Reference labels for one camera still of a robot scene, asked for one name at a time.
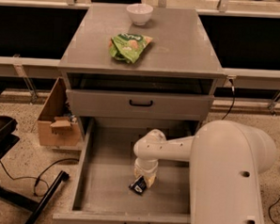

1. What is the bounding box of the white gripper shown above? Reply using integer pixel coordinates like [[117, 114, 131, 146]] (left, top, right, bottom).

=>
[[133, 158, 158, 189]]

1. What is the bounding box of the blue rxbar wrapper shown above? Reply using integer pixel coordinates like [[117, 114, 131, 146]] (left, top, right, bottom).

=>
[[129, 176, 147, 195]]

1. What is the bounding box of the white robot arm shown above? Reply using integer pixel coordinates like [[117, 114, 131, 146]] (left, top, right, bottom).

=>
[[133, 120, 276, 224]]

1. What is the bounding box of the open grey middle drawer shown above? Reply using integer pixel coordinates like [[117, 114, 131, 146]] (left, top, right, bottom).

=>
[[54, 117, 195, 224]]

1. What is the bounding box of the closed grey upper drawer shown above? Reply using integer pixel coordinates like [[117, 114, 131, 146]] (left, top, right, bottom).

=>
[[66, 89, 213, 121]]

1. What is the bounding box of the grey drawer cabinet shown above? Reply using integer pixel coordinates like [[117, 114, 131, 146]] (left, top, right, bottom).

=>
[[58, 3, 223, 129]]

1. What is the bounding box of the brown cardboard box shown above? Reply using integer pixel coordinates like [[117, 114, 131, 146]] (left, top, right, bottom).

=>
[[37, 77, 81, 147]]

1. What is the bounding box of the green chip bag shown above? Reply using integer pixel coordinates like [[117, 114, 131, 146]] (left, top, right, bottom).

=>
[[108, 33, 152, 64]]

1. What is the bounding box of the black metal stand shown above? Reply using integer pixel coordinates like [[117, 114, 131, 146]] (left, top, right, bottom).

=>
[[0, 90, 78, 224]]

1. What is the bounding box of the white ceramic bowl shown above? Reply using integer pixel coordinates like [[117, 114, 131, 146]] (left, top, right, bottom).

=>
[[127, 4, 154, 25]]

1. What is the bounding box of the black upper drawer handle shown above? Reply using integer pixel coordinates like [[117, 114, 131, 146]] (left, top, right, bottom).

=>
[[129, 99, 154, 107]]

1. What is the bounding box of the black cable on left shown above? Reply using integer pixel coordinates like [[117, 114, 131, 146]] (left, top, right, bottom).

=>
[[0, 153, 80, 200]]

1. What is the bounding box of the black cable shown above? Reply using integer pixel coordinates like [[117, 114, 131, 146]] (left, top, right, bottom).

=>
[[215, 78, 280, 224], [0, 153, 80, 200]]

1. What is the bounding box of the black cable on right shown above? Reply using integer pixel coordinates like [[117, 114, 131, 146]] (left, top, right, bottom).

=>
[[215, 78, 280, 224]]

